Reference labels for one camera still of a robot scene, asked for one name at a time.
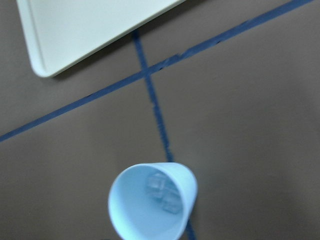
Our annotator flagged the light blue plastic cup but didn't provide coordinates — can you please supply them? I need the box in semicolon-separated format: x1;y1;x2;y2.
108;162;198;240

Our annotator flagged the cream bear serving tray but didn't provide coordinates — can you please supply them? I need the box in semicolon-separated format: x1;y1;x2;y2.
16;0;181;78

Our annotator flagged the clear ice cube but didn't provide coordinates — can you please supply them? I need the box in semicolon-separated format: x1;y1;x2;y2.
145;172;167;199
161;191;183;214

